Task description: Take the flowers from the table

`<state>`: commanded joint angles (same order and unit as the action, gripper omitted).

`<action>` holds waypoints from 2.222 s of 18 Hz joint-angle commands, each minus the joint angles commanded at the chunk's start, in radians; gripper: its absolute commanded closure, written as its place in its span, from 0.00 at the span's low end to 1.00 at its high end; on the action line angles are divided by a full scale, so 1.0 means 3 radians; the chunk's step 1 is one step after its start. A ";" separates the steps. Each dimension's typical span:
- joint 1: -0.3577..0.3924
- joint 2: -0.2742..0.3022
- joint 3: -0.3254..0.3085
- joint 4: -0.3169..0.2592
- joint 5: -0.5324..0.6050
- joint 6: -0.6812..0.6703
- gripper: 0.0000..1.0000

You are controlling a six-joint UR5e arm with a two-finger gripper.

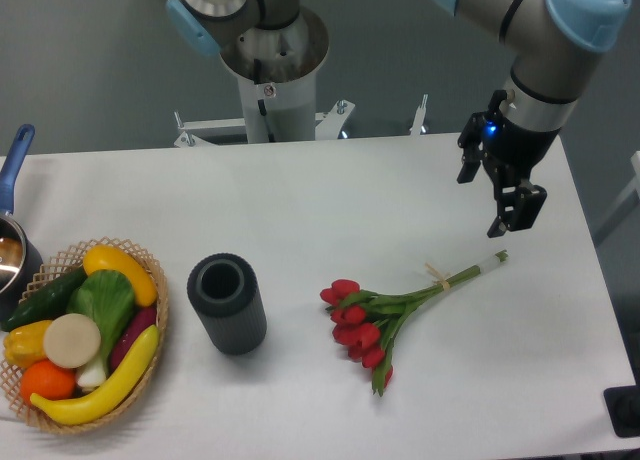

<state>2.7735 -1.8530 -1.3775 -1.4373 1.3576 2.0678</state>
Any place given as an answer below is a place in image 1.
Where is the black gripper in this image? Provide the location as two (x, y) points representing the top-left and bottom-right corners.
(457, 89), (560, 238)

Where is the red tulip bouquet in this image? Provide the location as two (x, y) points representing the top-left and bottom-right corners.
(319, 250), (509, 397)

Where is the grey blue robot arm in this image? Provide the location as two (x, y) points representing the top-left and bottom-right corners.
(165, 0), (632, 238)

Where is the white furniture leg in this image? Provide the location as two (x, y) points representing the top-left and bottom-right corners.
(592, 151), (639, 248)

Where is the black box at edge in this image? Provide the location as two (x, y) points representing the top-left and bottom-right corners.
(603, 385), (639, 438)

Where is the dark grey ribbed vase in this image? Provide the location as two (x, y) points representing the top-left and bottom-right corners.
(187, 253), (267, 355)

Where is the purple sweet potato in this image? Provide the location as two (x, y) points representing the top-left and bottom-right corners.
(109, 306), (157, 372)

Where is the yellow squash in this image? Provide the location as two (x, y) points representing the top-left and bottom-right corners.
(83, 244), (158, 307)

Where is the green bok choy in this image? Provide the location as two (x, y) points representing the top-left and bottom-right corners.
(66, 270), (135, 392)

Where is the woven wicker basket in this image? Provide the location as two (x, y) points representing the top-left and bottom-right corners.
(1, 238), (168, 434)

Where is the beige round disc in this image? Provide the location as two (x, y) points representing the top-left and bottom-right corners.
(43, 313), (101, 369)

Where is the green cucumber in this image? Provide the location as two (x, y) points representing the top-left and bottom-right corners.
(1, 268), (87, 332)

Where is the yellow banana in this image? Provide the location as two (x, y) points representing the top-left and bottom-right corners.
(30, 325), (160, 426)

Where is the orange fruit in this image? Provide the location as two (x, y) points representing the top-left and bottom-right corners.
(20, 360), (76, 404)

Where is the yellow bell pepper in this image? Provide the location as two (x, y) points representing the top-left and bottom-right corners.
(3, 320), (53, 369)

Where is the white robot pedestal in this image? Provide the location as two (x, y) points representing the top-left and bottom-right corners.
(221, 7), (329, 144)

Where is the white metal base frame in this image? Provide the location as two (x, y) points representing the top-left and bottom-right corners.
(173, 93), (429, 148)

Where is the blue handled saucepan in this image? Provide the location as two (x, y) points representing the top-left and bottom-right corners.
(1, 124), (42, 321)

